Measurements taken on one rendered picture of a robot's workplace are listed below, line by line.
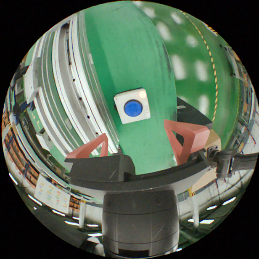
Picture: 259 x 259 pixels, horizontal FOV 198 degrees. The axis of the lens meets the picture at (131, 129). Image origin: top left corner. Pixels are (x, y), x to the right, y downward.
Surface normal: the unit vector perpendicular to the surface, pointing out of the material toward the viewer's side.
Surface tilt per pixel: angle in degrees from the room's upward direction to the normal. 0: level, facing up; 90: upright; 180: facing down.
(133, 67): 0
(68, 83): 90
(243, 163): 83
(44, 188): 90
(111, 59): 0
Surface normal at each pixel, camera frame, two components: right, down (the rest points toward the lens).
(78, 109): 0.97, -0.21
